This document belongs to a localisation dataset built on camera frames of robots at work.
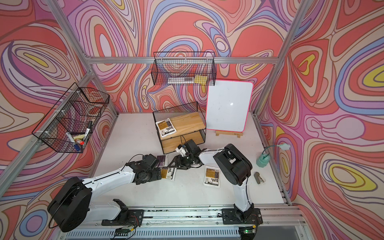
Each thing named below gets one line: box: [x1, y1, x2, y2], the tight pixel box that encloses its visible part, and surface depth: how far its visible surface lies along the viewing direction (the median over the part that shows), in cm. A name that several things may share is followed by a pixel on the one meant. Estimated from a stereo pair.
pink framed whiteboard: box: [206, 79, 254, 133], surface depth 98 cm
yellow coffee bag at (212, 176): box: [203, 166, 221, 188], surface depth 88 cm
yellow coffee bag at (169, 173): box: [161, 167, 178, 181], surface depth 88 cm
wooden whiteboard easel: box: [215, 130, 244, 138], surface depth 103 cm
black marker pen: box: [82, 120, 93, 142], surface depth 70 cm
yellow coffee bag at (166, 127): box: [155, 118, 177, 138], surface depth 90 cm
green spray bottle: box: [256, 143, 291, 168], surface depth 86 cm
